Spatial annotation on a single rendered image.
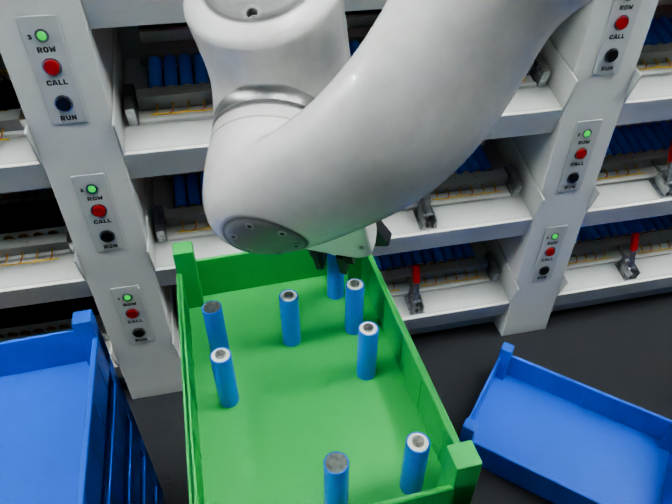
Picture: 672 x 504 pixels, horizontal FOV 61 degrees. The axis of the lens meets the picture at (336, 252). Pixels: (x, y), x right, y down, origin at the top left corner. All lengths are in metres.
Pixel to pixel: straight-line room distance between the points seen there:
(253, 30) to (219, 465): 0.35
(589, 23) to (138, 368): 0.85
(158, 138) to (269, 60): 0.49
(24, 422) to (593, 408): 0.86
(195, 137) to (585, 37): 0.53
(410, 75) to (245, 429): 0.37
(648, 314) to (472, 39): 1.12
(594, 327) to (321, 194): 1.03
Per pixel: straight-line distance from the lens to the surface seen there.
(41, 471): 0.66
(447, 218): 0.94
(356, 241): 0.48
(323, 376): 0.55
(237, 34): 0.30
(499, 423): 1.04
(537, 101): 0.89
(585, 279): 1.20
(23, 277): 0.93
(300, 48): 0.30
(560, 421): 1.07
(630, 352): 1.24
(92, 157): 0.77
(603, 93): 0.92
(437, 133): 0.26
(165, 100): 0.81
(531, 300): 1.13
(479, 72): 0.26
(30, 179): 0.81
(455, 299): 1.08
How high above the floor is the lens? 0.84
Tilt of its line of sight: 40 degrees down
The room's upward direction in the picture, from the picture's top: straight up
